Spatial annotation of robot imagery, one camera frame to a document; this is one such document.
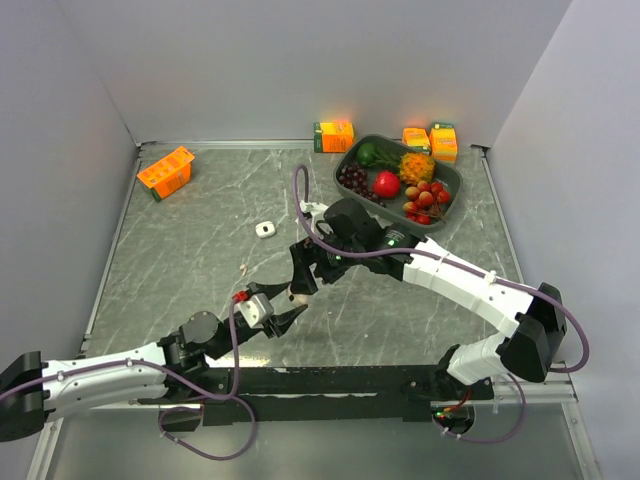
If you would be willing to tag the red apple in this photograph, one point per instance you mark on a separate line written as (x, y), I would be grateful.
(386, 185)

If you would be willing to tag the orange juice carton centre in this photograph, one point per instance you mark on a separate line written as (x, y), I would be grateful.
(333, 137)

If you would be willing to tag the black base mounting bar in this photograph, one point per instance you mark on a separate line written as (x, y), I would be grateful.
(405, 392)

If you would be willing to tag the white earbud charging case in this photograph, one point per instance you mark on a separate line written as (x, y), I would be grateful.
(265, 229)

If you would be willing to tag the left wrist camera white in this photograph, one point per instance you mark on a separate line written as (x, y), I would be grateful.
(256, 310)

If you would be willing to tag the orange juice carton right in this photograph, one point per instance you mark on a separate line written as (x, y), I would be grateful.
(443, 141)

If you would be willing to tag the beige earbud charging case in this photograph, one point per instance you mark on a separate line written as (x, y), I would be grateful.
(297, 299)

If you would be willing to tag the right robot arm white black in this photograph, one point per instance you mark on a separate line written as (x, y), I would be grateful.
(528, 322)

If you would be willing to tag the orange juice carton lying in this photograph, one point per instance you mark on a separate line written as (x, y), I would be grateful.
(416, 138)

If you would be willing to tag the purple grape bunch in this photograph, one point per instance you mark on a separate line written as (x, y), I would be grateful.
(360, 181)

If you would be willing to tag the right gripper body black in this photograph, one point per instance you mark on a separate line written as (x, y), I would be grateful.
(339, 264)

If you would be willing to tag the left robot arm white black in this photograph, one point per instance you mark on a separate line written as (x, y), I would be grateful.
(35, 392)

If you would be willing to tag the orange juice carton left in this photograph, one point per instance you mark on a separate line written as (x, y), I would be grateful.
(167, 175)

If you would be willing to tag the orange spiky fruit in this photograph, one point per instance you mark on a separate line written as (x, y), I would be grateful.
(415, 167)

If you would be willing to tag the red cherry bunch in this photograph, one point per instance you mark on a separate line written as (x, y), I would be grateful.
(427, 203)

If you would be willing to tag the dark grey fruit tray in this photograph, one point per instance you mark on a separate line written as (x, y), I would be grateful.
(393, 211)

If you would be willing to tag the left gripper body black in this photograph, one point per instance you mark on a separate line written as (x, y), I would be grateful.
(227, 344)

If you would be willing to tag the green leafy sprig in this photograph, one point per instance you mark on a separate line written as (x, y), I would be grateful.
(386, 160)

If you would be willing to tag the green lime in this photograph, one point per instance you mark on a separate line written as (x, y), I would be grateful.
(366, 154)

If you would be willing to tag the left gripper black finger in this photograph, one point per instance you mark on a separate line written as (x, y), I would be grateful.
(279, 324)
(269, 290)

